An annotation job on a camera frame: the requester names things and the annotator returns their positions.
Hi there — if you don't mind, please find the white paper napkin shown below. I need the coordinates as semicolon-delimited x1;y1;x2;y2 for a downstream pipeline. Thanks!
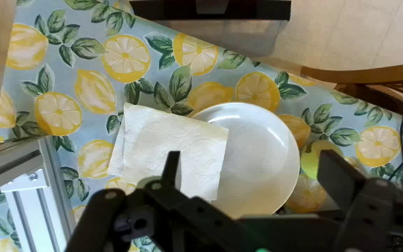
108;102;230;203

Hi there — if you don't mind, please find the white round plate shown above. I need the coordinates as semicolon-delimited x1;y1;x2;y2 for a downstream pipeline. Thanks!
192;100;303;221

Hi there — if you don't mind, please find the aluminium profile frame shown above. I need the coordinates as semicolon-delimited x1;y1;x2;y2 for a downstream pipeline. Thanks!
0;134;78;252

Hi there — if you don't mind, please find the wooden chair with rounded backrest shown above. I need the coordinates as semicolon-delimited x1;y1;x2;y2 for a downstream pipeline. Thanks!
300;60;403;124

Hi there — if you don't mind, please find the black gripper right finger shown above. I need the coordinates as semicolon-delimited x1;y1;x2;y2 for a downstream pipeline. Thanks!
317;148;376;221

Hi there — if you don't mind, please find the lemon print tablecloth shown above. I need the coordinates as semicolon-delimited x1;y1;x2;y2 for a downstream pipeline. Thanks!
0;0;403;252

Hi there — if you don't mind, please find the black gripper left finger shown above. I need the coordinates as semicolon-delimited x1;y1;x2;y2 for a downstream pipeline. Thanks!
160;149;183;191

